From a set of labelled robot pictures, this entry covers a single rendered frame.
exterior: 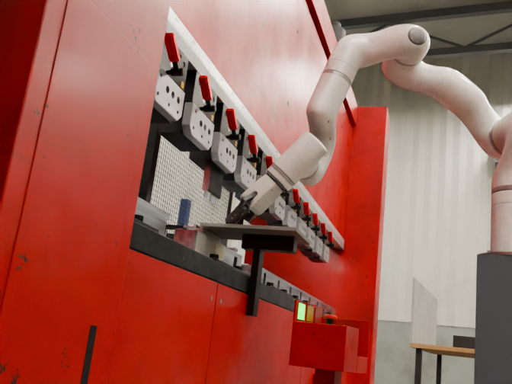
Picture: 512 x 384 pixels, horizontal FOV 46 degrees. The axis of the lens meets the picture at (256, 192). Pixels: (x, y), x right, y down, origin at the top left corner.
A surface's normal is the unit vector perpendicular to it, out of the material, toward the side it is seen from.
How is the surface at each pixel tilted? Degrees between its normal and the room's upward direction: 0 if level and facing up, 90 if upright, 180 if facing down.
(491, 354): 90
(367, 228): 90
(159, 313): 90
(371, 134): 90
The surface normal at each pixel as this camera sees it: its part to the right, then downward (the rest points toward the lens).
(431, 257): -0.22, -0.27
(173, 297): 0.95, 0.04
